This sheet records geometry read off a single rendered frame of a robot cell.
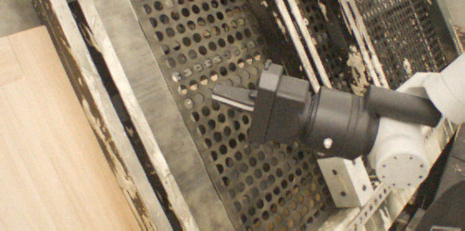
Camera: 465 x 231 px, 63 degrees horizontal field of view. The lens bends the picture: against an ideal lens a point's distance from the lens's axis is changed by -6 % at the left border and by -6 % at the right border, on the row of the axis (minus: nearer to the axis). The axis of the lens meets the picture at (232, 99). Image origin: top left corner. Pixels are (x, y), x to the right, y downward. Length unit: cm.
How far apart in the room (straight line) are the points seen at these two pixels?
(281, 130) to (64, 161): 30
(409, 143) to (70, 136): 45
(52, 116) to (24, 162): 7
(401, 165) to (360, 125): 7
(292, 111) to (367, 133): 10
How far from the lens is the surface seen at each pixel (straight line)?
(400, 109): 53
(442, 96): 52
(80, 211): 60
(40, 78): 61
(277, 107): 52
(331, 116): 52
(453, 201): 33
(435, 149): 135
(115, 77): 58
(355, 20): 107
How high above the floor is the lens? 154
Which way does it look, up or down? 29 degrees down
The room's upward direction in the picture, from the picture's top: straight up
